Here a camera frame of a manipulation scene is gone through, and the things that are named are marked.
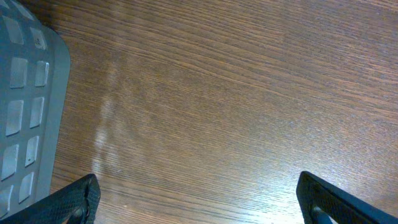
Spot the grey plastic mesh basket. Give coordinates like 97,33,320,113
1,0,71,219

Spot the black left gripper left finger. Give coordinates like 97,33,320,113
1,174,101,224

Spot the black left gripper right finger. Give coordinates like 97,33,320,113
296,171,397,224

